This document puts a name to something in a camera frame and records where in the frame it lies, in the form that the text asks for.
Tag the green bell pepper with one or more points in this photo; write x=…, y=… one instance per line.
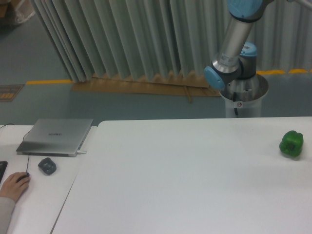
x=292, y=144

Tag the white usb plug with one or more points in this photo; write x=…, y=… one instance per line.
x=81, y=152

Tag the grey green curtain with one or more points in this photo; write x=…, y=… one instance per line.
x=146, y=38

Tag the black keyboard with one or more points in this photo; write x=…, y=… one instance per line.
x=3, y=166

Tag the dark grey small puck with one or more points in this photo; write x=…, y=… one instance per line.
x=48, y=166

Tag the clear plastic bag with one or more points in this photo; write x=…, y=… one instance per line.
x=23, y=11

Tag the black computer mouse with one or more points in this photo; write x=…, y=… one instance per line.
x=22, y=177

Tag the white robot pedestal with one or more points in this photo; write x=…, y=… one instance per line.
x=243, y=97

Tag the brown cardboard sheet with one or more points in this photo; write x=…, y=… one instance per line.
x=189, y=86

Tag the beige sleeved forearm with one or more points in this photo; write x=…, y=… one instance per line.
x=7, y=206

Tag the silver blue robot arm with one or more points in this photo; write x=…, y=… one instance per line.
x=234, y=39

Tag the person's bare hand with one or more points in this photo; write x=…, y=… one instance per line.
x=13, y=190

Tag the silver closed laptop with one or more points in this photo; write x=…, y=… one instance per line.
x=55, y=137

